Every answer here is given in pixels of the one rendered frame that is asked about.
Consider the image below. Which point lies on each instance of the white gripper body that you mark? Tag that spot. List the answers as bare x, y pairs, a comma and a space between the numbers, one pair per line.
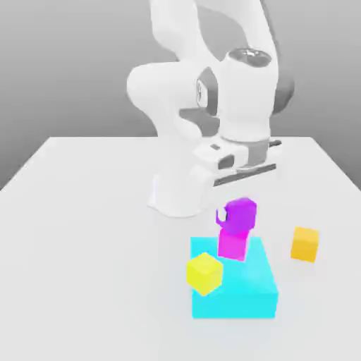
242, 175

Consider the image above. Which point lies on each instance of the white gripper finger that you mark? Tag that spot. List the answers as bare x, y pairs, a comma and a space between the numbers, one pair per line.
222, 215

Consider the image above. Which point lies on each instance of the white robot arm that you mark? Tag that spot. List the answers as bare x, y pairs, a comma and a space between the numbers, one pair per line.
245, 98

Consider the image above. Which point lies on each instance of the small magenta cube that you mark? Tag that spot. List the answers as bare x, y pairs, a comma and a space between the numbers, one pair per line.
232, 245

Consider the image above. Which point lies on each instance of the small yellow cube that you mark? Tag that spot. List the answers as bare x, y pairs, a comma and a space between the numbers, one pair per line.
203, 273

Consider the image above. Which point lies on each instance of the small orange cube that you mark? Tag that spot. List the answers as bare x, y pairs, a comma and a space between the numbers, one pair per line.
304, 244

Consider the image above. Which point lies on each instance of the large cyan box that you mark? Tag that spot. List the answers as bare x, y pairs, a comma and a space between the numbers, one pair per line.
248, 287

